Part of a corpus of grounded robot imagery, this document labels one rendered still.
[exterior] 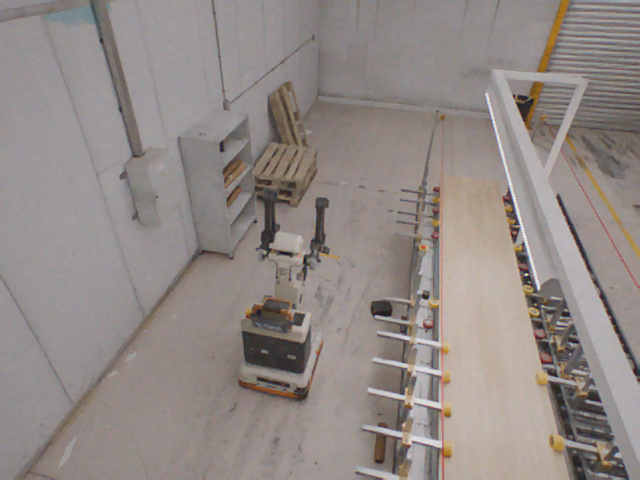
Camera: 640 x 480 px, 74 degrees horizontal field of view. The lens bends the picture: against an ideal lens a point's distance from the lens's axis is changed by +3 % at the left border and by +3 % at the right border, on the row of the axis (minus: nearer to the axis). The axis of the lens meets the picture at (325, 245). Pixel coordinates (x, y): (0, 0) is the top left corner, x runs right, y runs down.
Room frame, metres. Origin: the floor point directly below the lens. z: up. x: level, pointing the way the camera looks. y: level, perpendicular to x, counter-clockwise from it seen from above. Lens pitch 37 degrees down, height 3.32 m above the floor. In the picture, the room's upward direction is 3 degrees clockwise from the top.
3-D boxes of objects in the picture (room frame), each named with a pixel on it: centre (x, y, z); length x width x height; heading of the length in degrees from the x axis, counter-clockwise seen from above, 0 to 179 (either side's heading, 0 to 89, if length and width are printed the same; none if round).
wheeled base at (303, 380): (2.49, 0.35, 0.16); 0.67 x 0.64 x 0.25; 169
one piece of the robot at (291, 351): (2.40, 0.37, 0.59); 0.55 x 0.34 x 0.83; 79
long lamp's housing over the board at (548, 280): (2.29, -1.06, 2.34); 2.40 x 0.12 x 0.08; 169
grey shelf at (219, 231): (4.54, 1.28, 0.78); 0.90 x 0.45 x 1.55; 169
